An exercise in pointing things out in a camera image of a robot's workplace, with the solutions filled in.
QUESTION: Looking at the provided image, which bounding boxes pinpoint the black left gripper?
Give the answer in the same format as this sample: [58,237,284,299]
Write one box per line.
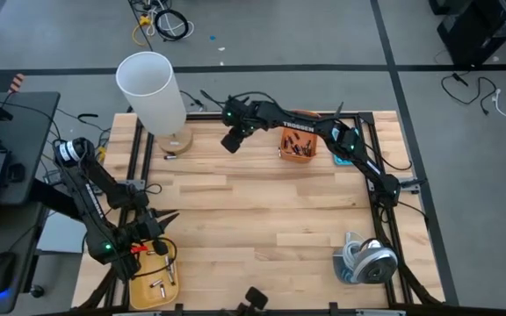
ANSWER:
[125,208,180,257]

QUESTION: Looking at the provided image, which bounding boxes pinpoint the orange plastic bin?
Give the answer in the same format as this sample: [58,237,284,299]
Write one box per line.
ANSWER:
[278,109,320,164]

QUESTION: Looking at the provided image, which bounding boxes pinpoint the yellow plastic bin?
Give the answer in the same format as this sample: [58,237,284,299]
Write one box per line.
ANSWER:
[128,239,181,312]

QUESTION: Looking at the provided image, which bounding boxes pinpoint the white lamp with wooden base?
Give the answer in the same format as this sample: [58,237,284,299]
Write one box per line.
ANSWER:
[115,50,194,156]

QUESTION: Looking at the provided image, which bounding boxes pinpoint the white box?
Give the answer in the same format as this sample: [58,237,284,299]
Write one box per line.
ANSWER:
[35,209,95,256]

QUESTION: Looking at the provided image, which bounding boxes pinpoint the blue calculator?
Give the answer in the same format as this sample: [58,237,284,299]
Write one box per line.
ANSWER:
[330,126,362,168]

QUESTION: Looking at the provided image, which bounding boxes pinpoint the small black device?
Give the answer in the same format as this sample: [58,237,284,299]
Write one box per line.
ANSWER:
[5,162,26,183]

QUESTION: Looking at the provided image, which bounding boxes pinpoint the black desk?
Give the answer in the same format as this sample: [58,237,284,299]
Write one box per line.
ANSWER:
[0,90,61,207]

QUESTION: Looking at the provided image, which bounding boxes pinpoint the black computer mouse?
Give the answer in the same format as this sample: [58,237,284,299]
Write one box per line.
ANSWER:
[0,250,18,297]

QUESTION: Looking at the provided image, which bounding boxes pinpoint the orange black striped marker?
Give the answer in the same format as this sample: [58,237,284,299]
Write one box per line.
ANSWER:
[7,72,25,95]

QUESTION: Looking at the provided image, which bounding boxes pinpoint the black aluminium rig frame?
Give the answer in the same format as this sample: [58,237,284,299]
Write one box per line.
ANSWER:
[76,110,447,316]

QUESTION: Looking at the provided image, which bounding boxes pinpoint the black leader arm handle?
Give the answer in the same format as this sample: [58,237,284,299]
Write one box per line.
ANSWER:
[234,286,270,316]

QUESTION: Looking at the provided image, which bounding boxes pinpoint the black cable coil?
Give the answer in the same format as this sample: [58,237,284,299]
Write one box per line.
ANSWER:
[152,8,191,43]

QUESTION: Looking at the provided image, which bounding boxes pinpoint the yellow cable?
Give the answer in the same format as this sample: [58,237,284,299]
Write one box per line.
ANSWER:
[130,14,154,47]

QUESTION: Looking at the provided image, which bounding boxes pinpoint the black floor cable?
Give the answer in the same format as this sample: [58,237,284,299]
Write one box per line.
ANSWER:
[439,71,499,117]

